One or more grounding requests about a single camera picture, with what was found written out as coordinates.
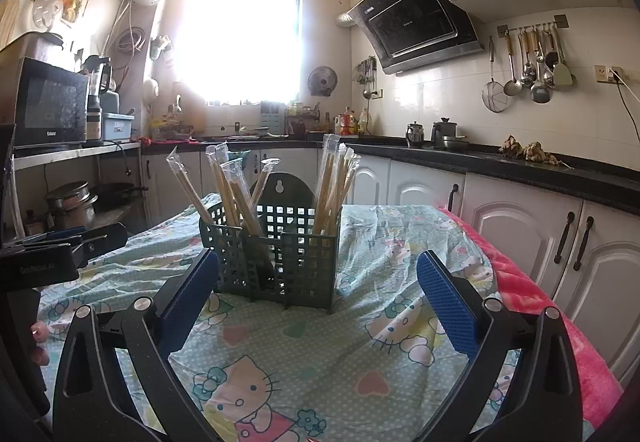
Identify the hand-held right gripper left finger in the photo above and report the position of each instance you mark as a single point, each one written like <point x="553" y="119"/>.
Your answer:
<point x="192" y="292"/>

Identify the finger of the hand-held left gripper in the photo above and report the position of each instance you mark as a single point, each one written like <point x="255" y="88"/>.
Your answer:
<point x="107" y="239"/>
<point x="50" y="236"/>

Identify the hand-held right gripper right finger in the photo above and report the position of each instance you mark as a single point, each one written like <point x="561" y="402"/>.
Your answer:
<point x="447" y="304"/>

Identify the green plastic utensil basket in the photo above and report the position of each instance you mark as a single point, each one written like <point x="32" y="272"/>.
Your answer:
<point x="300" y="262"/>

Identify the group of chopsticks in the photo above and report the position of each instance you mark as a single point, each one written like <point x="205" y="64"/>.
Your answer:
<point x="330" y="192"/>

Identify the person's left hand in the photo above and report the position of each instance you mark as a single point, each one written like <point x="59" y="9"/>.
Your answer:
<point x="39" y="333"/>

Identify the stacked steel pots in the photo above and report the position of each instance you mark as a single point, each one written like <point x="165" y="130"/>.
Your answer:
<point x="70" y="204"/>

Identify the black frying pan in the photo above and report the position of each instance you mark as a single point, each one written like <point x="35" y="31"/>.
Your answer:
<point x="117" y="193"/>

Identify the pink fleece blanket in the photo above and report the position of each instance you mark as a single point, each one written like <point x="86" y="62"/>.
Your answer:
<point x="530" y="292"/>

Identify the white metal shelf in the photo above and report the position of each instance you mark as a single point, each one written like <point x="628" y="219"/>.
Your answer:
<point x="75" y="153"/>

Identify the white base cabinets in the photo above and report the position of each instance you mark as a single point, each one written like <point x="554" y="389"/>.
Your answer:
<point x="520" y="232"/>

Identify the blue plastic box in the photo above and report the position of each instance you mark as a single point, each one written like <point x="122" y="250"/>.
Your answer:
<point x="119" y="127"/>

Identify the dark jar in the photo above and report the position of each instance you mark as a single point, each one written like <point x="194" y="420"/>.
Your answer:
<point x="94" y="119"/>

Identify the black microwave oven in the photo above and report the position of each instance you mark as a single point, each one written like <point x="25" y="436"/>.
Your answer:
<point x="50" y="104"/>

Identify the cartoon cat printed cloth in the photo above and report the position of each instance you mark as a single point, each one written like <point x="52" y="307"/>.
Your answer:
<point x="310" y="362"/>

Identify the black kitchen countertop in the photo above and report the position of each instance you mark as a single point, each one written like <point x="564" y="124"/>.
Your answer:
<point x="475" y="162"/>

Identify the steel bowl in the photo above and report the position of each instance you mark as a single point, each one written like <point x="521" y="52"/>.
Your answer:
<point x="455" y="144"/>

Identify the black blender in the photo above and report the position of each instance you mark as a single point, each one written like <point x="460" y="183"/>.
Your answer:
<point x="97" y="72"/>

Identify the ginger root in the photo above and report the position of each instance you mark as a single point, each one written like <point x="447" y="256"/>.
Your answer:
<point x="540" y="153"/>
<point x="511" y="147"/>

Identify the steel teapot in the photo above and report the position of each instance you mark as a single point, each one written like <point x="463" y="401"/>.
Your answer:
<point x="415" y="136"/>

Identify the silver appliance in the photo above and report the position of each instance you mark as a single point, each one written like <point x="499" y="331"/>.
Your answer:
<point x="30" y="49"/>

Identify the green drawer organizer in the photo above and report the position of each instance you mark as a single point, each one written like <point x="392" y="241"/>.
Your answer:
<point x="271" y="114"/>

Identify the yellow oil bottle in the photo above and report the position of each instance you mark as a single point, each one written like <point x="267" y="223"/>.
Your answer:
<point x="362" y="123"/>

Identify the black spice rack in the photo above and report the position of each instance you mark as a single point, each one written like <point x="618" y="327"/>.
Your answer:
<point x="302" y="119"/>

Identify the red oil bottle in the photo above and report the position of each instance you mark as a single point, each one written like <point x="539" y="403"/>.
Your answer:
<point x="344" y="122"/>

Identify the white round plastic cover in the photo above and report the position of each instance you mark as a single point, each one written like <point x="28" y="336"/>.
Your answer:
<point x="47" y="9"/>

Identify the large steel ladle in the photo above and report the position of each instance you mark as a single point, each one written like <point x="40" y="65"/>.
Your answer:
<point x="540" y="93"/>

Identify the small hanging kitchen tools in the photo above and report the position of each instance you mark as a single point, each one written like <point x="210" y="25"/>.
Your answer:
<point x="366" y="72"/>

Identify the kitchen window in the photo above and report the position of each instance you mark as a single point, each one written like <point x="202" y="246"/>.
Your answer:
<point x="250" y="37"/>

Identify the green spatula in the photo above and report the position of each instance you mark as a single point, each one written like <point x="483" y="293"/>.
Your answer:
<point x="564" y="74"/>

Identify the black range hood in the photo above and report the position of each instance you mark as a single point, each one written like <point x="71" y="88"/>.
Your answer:
<point x="415" y="22"/>

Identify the small wall fan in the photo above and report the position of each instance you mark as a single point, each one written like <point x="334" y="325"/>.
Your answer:
<point x="322" y="81"/>

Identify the wall socket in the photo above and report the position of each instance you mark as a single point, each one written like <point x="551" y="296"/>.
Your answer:
<point x="605" y="73"/>

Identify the utensil hanging rail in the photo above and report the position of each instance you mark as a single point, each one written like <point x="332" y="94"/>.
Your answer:
<point x="532" y="26"/>

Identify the silver exhaust duct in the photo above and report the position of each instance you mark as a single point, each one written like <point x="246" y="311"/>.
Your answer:
<point x="345" y="19"/>

